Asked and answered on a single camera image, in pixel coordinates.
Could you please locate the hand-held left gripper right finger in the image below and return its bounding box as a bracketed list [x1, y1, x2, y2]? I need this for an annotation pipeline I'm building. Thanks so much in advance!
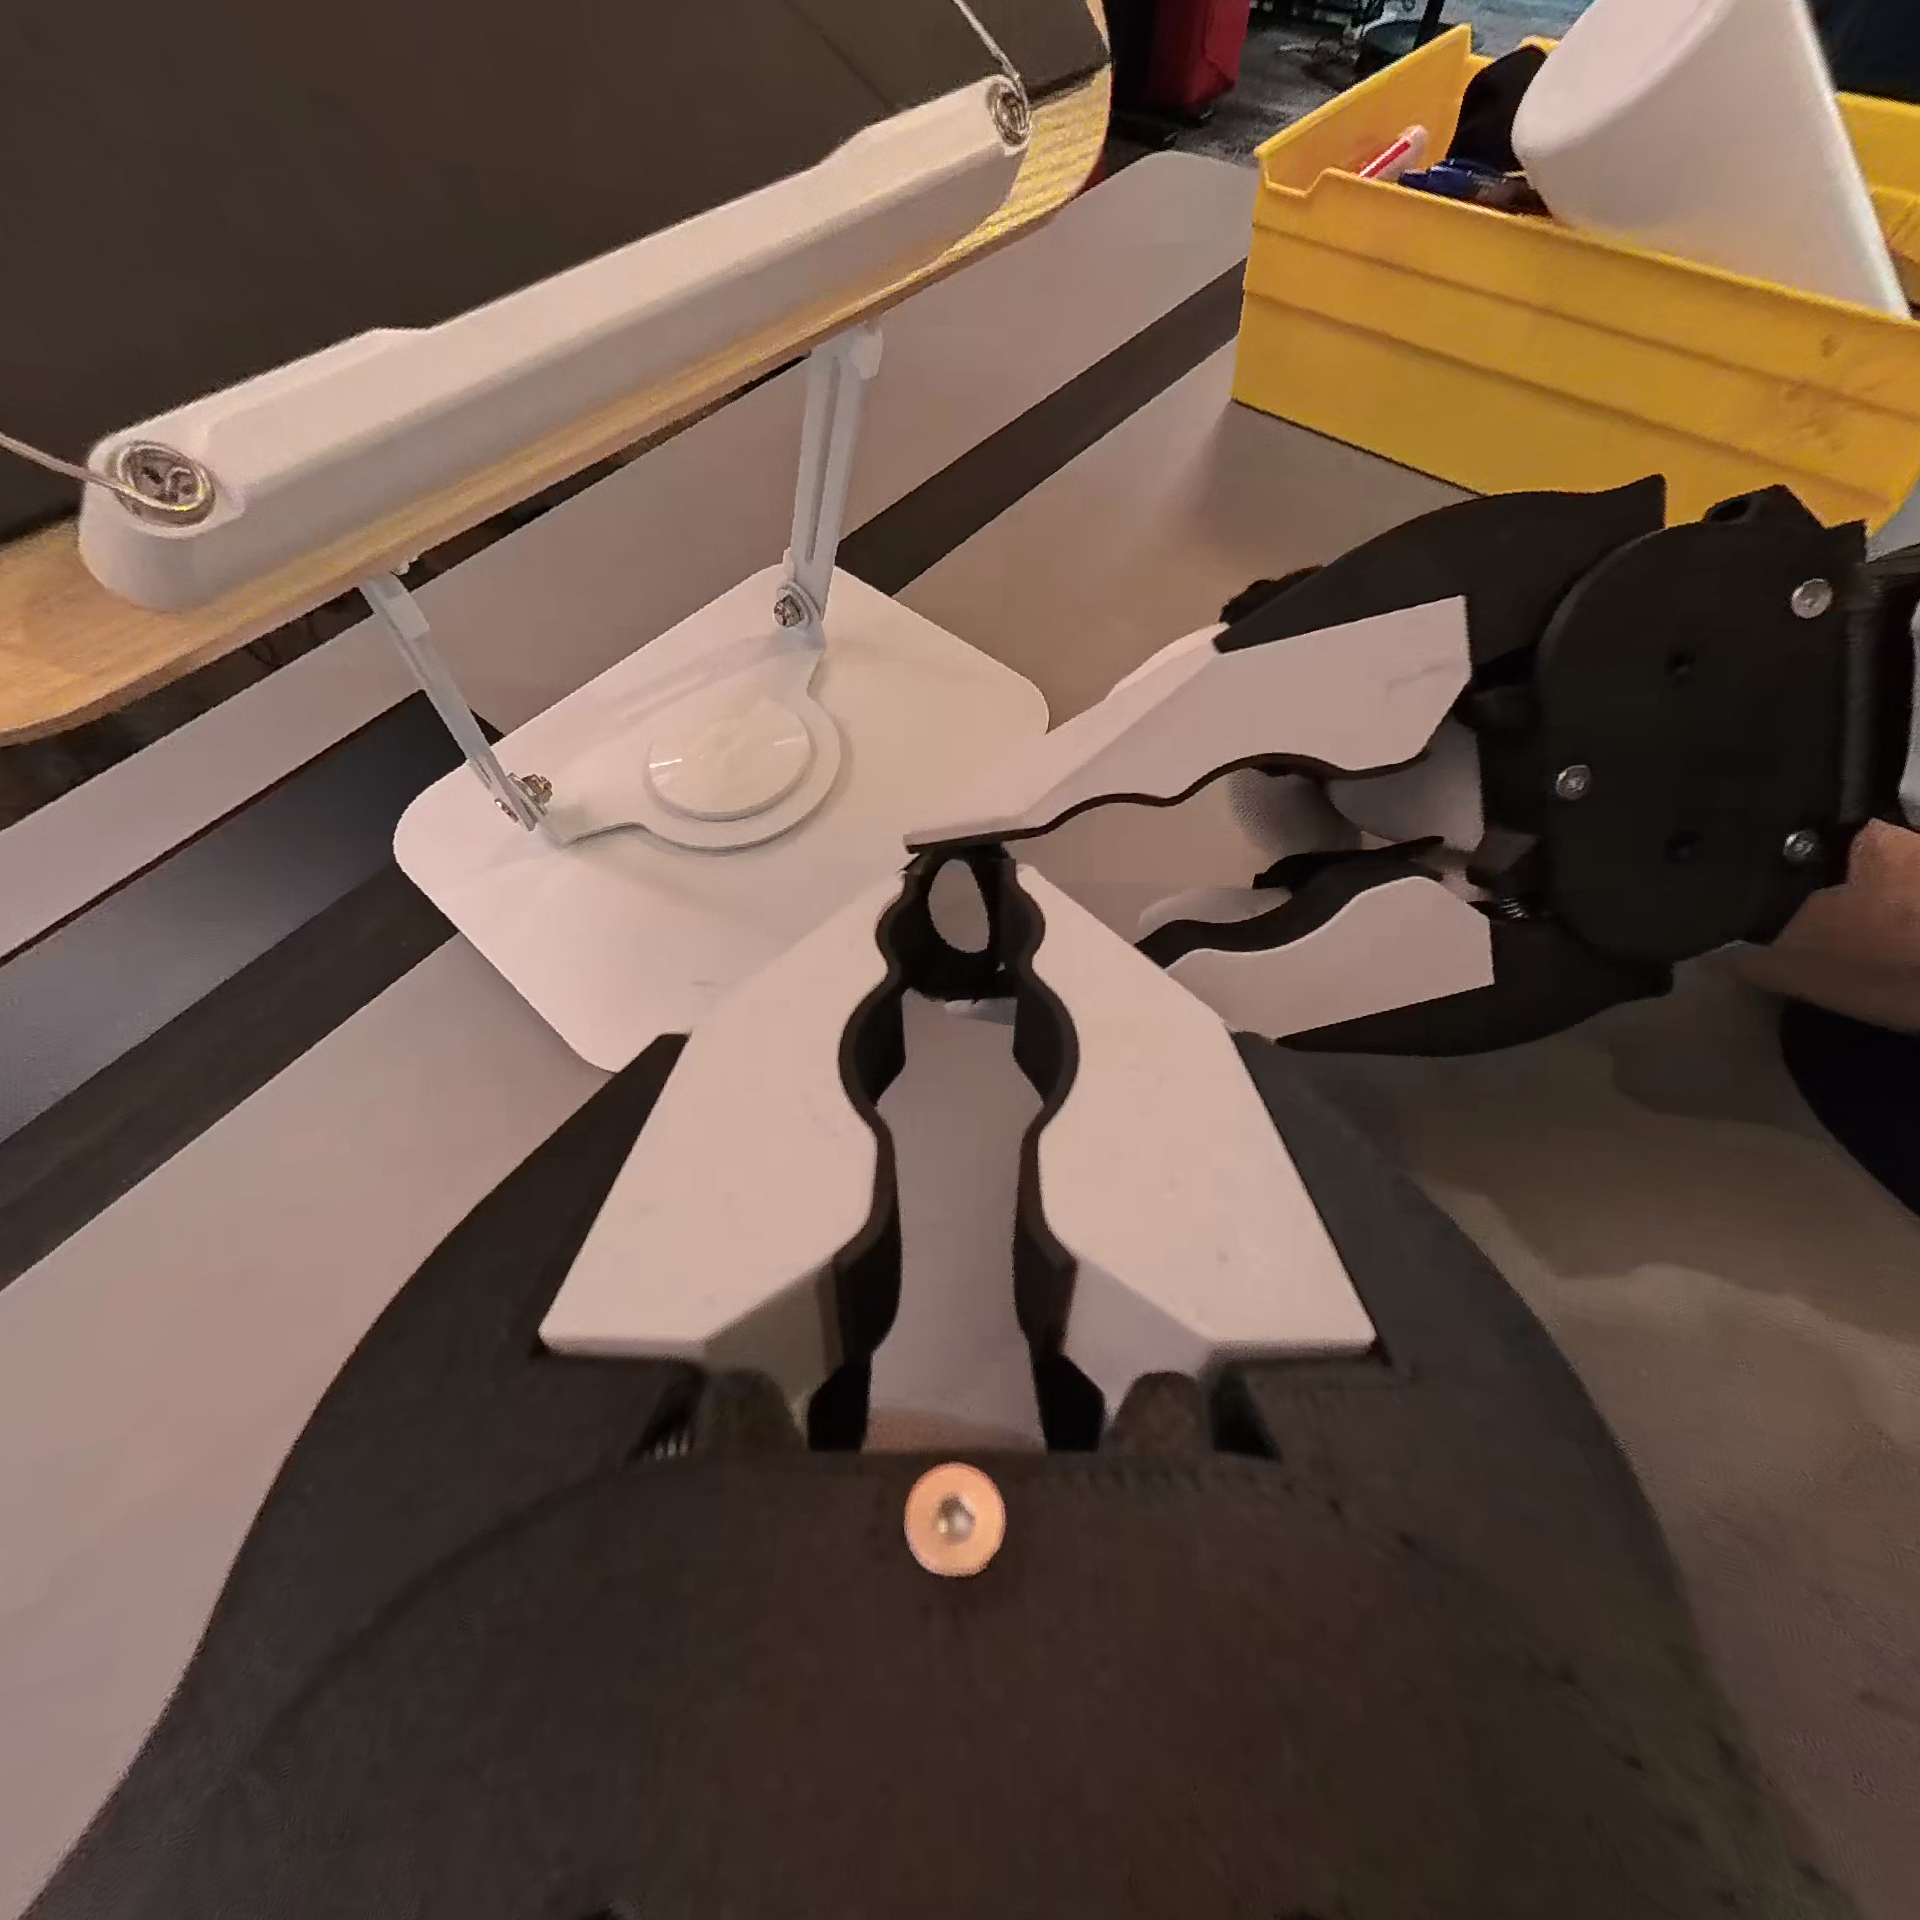
[1003, 869, 1380, 1452]

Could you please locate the person's right forearm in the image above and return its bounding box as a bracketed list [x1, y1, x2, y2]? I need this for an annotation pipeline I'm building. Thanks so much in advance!
[1732, 816, 1920, 1194]

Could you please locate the yellow plastic bin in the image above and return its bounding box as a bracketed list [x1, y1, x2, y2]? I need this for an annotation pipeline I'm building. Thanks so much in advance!
[1233, 21, 1920, 527]

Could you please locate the white adjustable stand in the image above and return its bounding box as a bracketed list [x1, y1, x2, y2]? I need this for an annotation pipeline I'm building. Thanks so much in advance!
[0, 73, 1052, 1074]

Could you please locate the red container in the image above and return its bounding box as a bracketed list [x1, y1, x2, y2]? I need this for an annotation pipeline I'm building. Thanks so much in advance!
[1155, 0, 1254, 107]

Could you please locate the white paper roll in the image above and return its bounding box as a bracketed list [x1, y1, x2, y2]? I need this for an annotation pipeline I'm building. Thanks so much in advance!
[1512, 0, 1915, 320]

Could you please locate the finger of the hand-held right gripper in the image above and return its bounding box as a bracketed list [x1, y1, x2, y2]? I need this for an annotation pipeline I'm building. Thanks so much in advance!
[905, 593, 1491, 851]
[1132, 839, 1506, 1042]

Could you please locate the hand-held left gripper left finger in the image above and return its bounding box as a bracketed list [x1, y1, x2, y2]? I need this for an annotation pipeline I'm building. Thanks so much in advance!
[536, 876, 921, 1452]

